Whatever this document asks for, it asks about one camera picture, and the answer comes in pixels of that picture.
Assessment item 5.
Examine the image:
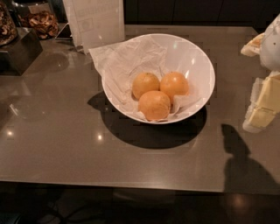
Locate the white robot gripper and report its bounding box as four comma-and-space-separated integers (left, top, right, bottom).
241, 14, 280, 133

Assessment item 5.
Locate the orange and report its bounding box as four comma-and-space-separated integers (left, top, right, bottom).
160, 72, 189, 103
132, 73, 159, 99
138, 90, 171, 121

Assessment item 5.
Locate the white ceramic bowl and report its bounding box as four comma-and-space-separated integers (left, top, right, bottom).
101, 32, 216, 125

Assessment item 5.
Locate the white crumpled paper liner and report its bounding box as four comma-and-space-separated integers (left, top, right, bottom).
87, 35, 203, 123

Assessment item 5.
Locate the white paper sign stand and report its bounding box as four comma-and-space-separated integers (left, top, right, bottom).
62, 0, 125, 54

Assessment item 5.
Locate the glass jar of dried fruit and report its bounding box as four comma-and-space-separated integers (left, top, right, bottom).
12, 0, 59, 39

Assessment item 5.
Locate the glass jar at left edge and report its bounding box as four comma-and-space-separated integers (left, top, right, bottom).
0, 0, 18, 46

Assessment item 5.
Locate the dark square pedestal block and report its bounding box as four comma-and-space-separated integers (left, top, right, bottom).
0, 28, 43, 76

